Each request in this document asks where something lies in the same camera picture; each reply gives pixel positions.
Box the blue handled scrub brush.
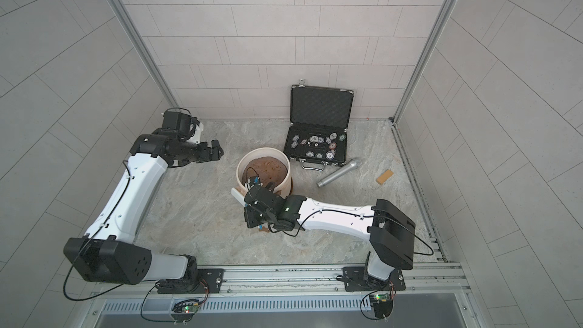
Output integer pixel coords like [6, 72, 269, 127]
[231, 187, 247, 207]

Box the white ceramic pot with mud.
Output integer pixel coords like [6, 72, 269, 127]
[232, 147, 292, 197]

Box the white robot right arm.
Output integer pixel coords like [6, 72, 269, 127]
[232, 185, 416, 282]

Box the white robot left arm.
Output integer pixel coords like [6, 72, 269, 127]
[64, 108, 224, 290]

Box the silver microphone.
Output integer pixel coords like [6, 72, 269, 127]
[317, 158, 361, 188]

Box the black poker chip case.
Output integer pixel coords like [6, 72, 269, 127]
[283, 84, 355, 166]

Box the tan wooden block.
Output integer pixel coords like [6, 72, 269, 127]
[376, 169, 394, 185]

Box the left circuit board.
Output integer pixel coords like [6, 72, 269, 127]
[170, 299, 200, 323]

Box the circuit board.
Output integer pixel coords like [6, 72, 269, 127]
[170, 299, 200, 323]
[369, 294, 394, 320]

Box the right circuit board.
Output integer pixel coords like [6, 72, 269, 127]
[369, 294, 394, 320]

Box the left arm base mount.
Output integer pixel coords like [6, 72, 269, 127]
[156, 255, 225, 295]

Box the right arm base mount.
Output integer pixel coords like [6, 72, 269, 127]
[336, 265, 406, 292]

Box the aluminium front rail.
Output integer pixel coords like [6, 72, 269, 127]
[88, 261, 470, 302]

